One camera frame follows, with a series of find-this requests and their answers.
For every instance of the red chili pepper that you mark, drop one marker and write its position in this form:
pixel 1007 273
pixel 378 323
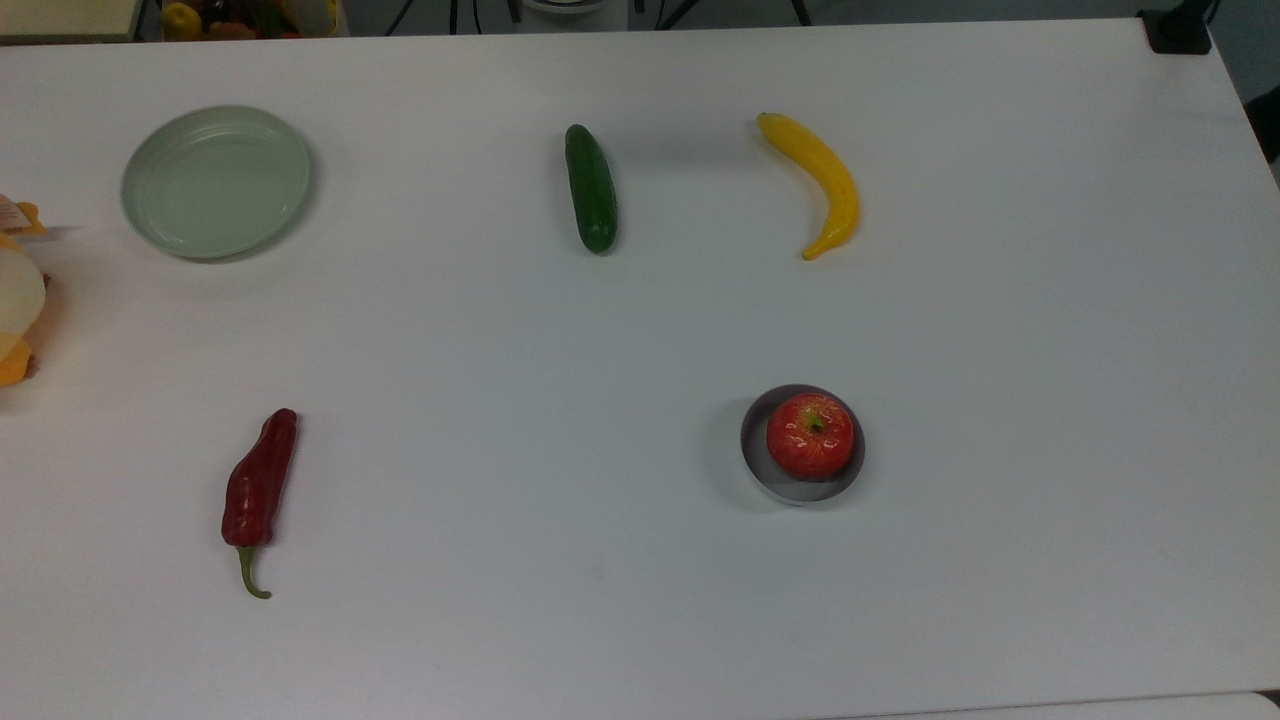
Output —
pixel 258 485

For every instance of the yellow banana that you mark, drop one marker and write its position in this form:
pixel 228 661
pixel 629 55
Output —
pixel 830 175

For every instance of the beige wooden side table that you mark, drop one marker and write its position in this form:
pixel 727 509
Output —
pixel 65 18

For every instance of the yellow white plush toy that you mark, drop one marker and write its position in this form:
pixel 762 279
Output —
pixel 15 300

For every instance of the box of toy fruit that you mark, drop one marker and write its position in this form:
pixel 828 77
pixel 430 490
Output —
pixel 245 18

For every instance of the green cucumber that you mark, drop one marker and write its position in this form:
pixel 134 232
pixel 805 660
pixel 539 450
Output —
pixel 591 190

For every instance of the pale green plastic plate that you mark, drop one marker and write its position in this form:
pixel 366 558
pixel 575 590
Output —
pixel 215 182

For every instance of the black table clamp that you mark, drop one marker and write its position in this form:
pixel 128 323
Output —
pixel 1178 30

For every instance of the small grey bowl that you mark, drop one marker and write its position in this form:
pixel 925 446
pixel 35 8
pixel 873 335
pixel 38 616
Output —
pixel 764 470

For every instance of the red apple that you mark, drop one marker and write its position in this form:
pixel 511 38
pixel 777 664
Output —
pixel 810 436

